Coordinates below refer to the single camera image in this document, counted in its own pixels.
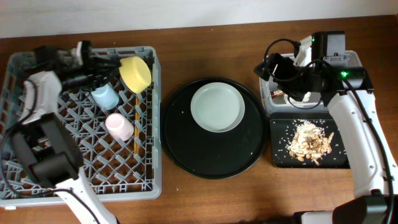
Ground white napkin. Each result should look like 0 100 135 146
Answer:
302 92 311 103

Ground blue plastic cup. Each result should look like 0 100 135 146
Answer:
91 84 119 110

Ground yellow bowl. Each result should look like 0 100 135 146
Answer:
119 56 152 93

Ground gold snack wrapper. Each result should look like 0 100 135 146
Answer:
270 90 284 99

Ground pink plastic cup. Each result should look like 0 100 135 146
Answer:
105 113 134 141

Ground wooden chopstick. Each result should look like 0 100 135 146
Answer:
134 97 141 133
134 124 140 156

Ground food scraps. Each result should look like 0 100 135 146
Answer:
289 124 331 161

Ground grey round plate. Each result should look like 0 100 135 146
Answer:
190 82 246 133

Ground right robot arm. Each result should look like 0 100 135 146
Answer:
254 30 397 223

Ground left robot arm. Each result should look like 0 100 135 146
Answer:
5 40 121 223

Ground clear plastic waste bin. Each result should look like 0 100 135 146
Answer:
259 50 372 115

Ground grey plastic dishwasher rack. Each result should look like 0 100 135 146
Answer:
1 46 162 207

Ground black rectangular tray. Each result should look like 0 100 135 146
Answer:
270 113 349 169

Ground round black serving tray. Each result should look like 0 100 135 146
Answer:
160 78 269 179

